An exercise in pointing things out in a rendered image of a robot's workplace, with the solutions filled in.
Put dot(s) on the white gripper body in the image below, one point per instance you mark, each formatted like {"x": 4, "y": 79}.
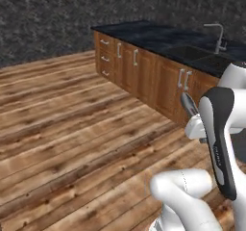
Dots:
{"x": 194, "y": 128}

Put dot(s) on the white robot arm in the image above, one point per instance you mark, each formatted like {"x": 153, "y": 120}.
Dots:
{"x": 189, "y": 193}

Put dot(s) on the grey and red tongs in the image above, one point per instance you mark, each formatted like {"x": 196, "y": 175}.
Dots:
{"x": 189, "y": 103}

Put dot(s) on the black sink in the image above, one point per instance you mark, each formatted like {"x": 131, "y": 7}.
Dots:
{"x": 198, "y": 56}

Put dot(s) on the silver tap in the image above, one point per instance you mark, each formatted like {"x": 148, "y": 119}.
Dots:
{"x": 219, "y": 37}

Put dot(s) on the narrow wooden cupboard door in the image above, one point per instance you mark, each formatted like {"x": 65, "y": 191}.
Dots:
{"x": 118, "y": 71}

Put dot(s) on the wooden drawer front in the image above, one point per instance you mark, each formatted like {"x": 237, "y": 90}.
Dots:
{"x": 111, "y": 56}
{"x": 110, "y": 39}
{"x": 111, "y": 73}

